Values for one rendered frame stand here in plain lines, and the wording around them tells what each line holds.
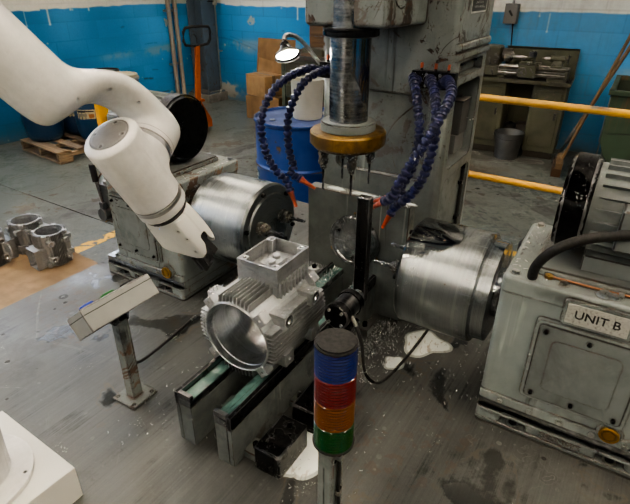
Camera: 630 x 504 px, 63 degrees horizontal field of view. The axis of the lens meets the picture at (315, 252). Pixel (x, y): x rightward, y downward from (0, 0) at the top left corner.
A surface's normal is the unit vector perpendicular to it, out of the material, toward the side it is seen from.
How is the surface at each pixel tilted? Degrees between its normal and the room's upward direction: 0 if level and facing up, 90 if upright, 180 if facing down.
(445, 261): 47
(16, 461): 3
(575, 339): 90
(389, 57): 90
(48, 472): 3
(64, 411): 0
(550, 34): 90
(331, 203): 90
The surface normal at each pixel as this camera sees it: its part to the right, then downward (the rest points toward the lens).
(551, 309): -0.52, 0.39
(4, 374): 0.00, -0.88
